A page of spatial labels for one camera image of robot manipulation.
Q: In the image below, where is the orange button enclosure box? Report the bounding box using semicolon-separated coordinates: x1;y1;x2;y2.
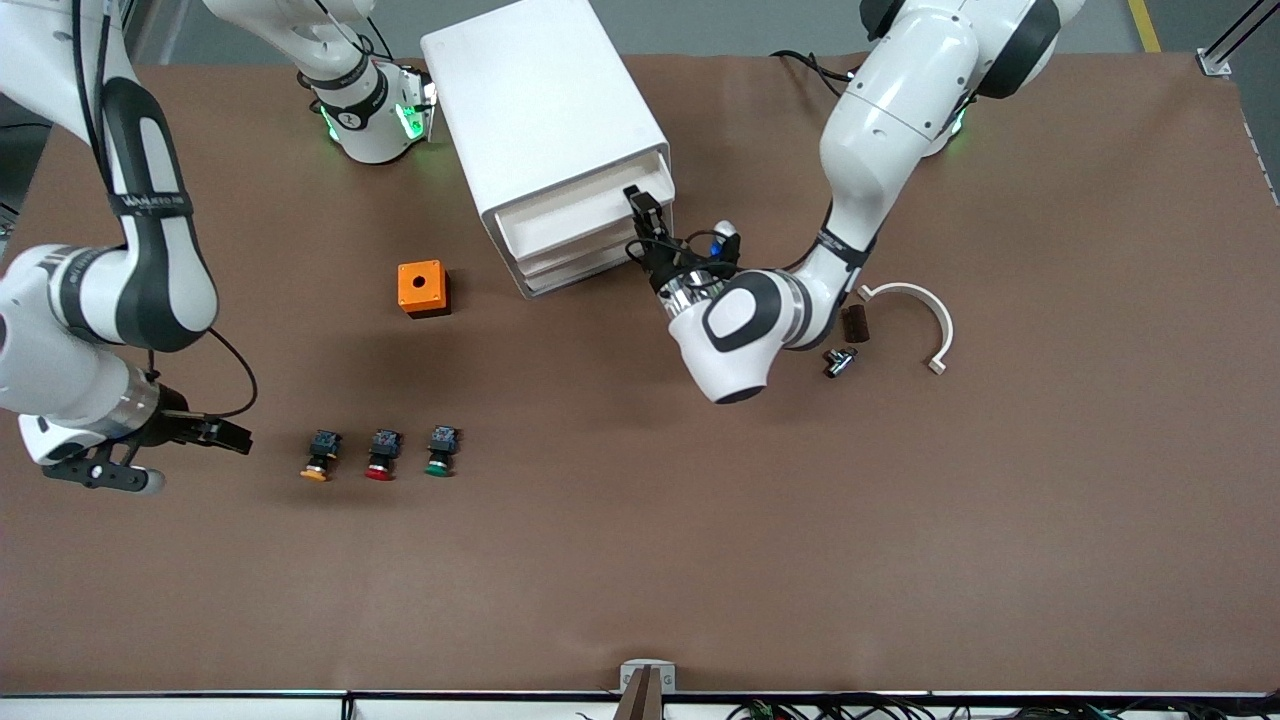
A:
397;260;453;319

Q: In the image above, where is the red push button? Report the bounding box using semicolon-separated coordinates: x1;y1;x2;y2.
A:
364;429;404;482

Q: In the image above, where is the black cable tangle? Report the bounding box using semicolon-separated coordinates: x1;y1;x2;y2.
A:
725;695;1280;720

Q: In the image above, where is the aluminium frame corner post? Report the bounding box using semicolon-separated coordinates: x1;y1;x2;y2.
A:
1195;0;1280;78

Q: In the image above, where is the aluminium profile post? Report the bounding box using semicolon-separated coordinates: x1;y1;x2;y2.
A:
612;667;666;720

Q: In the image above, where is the white table edge rail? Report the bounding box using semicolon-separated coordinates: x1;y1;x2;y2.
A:
0;688;1280;720

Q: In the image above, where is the white semicircular pipe clamp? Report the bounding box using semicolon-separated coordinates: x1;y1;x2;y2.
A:
857;282;955;376

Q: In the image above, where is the black left base cable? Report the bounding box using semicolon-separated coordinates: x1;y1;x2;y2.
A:
768;48;853;99

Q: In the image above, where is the yellow push button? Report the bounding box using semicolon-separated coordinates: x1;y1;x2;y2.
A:
300;430;343;483

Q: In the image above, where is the white middle drawer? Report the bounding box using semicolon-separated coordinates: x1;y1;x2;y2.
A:
510;235;661;279

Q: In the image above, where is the white bottom drawer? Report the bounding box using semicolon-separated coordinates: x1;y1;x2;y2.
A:
520;255;656;299

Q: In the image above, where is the green push button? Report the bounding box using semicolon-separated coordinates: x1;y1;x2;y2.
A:
423;425;462;478

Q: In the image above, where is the grey metal table bracket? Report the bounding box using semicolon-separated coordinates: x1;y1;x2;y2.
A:
619;659;677;696

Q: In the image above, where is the white drawer cabinet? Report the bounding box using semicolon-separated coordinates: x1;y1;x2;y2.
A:
420;0;673;299

